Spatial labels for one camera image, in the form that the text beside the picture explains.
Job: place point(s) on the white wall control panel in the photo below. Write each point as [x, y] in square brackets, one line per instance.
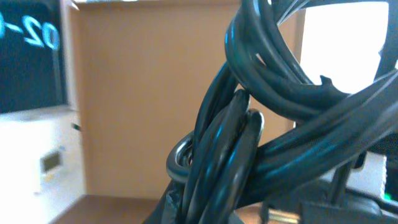
[51, 161]

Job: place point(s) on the dark display screen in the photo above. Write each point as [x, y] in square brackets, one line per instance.
[32, 59]

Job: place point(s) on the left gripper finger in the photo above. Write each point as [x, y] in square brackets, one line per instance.
[221, 198]

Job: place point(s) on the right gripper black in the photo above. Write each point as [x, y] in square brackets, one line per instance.
[362, 191]

